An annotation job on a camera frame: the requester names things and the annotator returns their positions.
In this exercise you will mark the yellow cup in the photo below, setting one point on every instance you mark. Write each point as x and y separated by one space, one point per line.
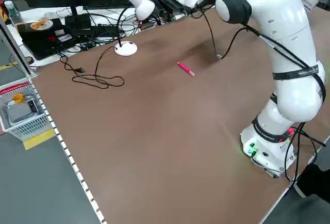
18 99

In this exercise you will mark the disc with orange print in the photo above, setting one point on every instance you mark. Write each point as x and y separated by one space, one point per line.
40 24

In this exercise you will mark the small black remote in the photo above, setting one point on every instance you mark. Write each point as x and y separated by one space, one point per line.
32 106

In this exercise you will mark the white toothed edge strip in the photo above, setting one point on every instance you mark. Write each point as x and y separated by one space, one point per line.
65 147

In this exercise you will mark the aluminium frame leg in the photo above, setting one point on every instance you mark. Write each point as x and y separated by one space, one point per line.
18 51

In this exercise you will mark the pink marker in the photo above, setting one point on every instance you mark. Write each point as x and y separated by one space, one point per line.
185 68

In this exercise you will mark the clear bottle white cap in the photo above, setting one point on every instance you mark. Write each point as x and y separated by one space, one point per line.
11 12

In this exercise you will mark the white plastic basket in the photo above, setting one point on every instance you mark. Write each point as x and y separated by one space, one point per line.
28 128

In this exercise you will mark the person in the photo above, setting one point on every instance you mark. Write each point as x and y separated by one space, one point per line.
314 180

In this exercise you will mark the grey scale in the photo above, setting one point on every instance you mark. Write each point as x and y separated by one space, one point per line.
20 111

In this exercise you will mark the black equipment case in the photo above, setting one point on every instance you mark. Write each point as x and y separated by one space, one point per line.
38 40

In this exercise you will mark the black power supply box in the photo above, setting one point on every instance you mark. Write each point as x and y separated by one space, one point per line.
170 3

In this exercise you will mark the white desk lamp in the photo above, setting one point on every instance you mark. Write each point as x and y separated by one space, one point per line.
144 7

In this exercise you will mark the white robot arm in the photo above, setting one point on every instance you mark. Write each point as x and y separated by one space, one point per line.
283 28

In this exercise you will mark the tape roll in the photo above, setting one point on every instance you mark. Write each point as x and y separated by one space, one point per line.
26 60

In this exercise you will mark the black keyboard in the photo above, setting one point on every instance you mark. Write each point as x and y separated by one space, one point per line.
111 2

